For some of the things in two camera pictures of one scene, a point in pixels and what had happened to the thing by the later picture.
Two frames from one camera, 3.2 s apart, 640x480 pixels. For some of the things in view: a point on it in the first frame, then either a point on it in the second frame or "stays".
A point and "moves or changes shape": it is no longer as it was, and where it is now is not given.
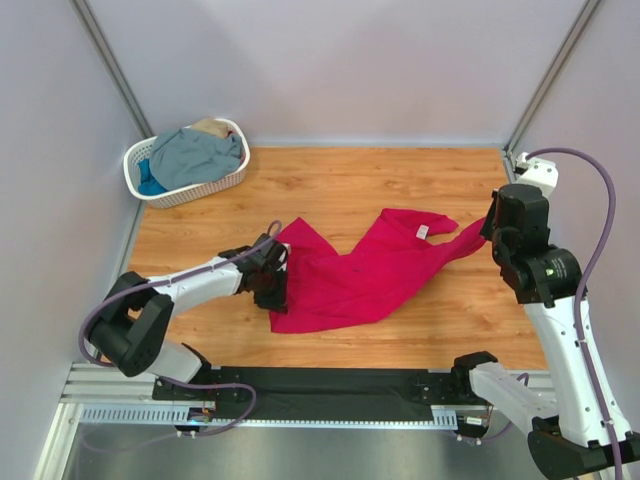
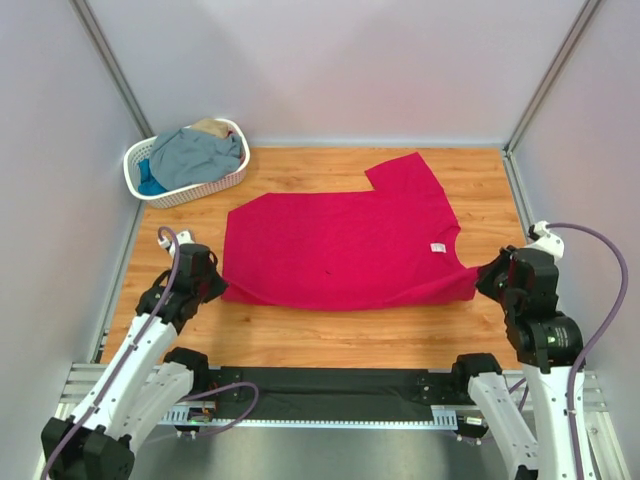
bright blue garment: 149,185 stays
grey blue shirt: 185,157 stays
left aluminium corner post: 119,76 stays
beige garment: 212,126 stays
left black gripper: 275,279 to 211,282
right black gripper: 493,220 to 493,279
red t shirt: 366,283 moves or changes shape
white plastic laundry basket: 191,193 stays
